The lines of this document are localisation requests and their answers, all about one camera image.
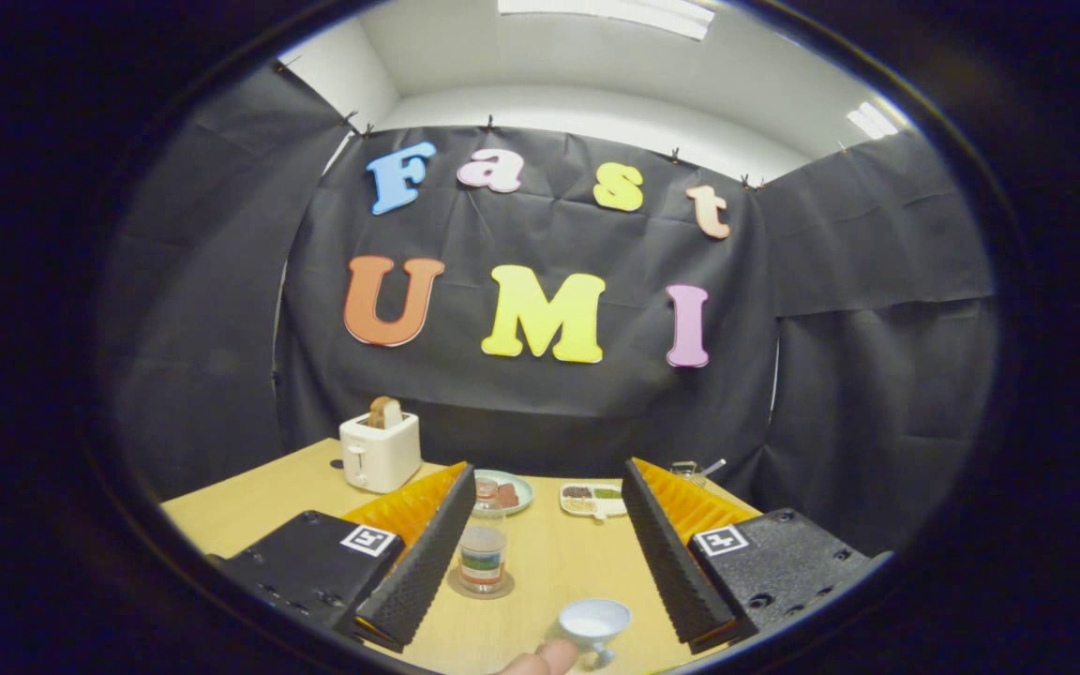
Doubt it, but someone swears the long ceiling light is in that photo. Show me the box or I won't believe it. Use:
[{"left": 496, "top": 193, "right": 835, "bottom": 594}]
[{"left": 498, "top": 0, "right": 717, "bottom": 41}]

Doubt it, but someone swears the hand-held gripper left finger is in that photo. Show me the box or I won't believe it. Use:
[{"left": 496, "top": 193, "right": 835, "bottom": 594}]
[{"left": 207, "top": 461, "right": 479, "bottom": 655}]

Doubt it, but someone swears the white toaster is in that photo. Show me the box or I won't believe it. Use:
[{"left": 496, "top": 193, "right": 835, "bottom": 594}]
[{"left": 339, "top": 411, "right": 423, "bottom": 495}]

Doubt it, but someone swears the wooden table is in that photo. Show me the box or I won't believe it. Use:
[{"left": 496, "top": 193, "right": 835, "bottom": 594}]
[{"left": 160, "top": 438, "right": 766, "bottom": 675}]

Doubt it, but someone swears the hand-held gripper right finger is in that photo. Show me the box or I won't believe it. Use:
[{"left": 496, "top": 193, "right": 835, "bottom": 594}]
[{"left": 621, "top": 457, "right": 895, "bottom": 655}]

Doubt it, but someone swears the black backdrop cloth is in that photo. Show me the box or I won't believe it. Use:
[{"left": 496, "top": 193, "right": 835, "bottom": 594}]
[{"left": 95, "top": 61, "right": 1000, "bottom": 559}]

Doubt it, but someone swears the small ceiling light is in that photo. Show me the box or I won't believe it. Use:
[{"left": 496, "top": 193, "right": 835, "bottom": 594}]
[{"left": 846, "top": 101, "right": 901, "bottom": 142}]

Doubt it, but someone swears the light blue cup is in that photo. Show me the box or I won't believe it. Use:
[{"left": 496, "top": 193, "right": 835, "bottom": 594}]
[{"left": 558, "top": 598, "right": 633, "bottom": 670}]

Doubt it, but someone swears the pale green round plate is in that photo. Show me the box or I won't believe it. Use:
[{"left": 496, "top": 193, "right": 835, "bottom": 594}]
[{"left": 474, "top": 469, "right": 534, "bottom": 517}]

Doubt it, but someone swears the clear plastic juice bottle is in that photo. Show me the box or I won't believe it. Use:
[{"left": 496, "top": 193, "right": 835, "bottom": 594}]
[{"left": 458, "top": 476, "right": 509, "bottom": 594}]

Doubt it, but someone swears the white oblong dish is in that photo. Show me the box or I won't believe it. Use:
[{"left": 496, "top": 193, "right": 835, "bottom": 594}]
[{"left": 559, "top": 482, "right": 630, "bottom": 521}]

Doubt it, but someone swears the brown round coaster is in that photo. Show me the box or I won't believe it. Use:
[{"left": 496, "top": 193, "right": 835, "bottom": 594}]
[{"left": 446, "top": 567, "right": 516, "bottom": 601}]

